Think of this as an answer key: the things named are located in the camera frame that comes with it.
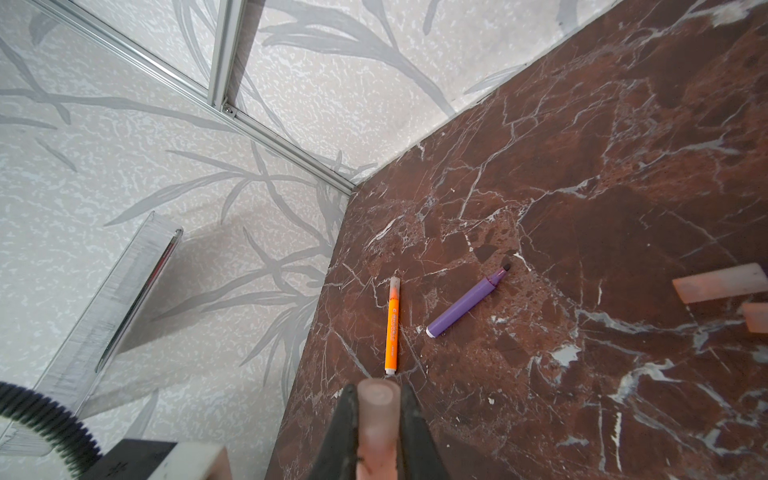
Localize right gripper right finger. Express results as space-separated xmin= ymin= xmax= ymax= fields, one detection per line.
xmin=397 ymin=385 xmax=450 ymax=480

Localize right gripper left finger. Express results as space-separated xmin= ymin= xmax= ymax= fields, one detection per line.
xmin=307 ymin=384 xmax=359 ymax=480

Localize orange marker pen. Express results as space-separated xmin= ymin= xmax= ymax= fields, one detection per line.
xmin=384 ymin=277 xmax=401 ymax=376

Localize purple marker pen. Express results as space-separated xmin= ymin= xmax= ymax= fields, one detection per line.
xmin=426 ymin=263 xmax=511 ymax=339

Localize translucent pink pen cap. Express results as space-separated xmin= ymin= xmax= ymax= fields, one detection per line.
xmin=672 ymin=263 xmax=767 ymax=304

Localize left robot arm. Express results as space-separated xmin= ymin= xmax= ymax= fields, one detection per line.
xmin=1 ymin=381 xmax=232 ymax=479

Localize clear plastic wall bin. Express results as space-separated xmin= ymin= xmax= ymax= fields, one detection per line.
xmin=1 ymin=212 xmax=185 ymax=419

